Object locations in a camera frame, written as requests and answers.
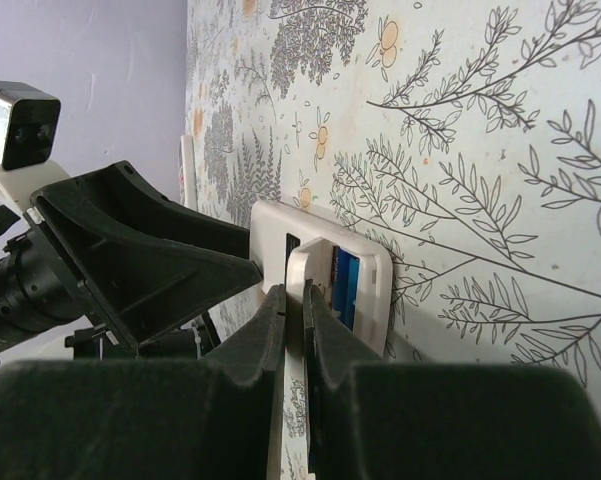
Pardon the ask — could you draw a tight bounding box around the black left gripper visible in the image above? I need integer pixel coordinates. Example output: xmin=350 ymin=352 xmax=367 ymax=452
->
xmin=0 ymin=161 xmax=262 ymax=364

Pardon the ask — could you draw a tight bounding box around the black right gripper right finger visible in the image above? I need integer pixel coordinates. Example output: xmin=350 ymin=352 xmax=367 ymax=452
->
xmin=303 ymin=284 xmax=601 ymax=479

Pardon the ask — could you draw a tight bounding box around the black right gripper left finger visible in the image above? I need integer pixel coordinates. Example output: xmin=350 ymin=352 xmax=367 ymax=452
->
xmin=0 ymin=285 xmax=286 ymax=479

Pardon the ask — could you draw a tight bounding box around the white battery cover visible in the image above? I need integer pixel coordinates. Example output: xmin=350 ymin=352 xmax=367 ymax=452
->
xmin=267 ymin=238 xmax=328 ymax=479

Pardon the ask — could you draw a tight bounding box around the grey calculator remote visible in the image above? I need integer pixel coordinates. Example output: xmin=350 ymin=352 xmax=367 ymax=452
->
xmin=179 ymin=135 xmax=198 ymax=211

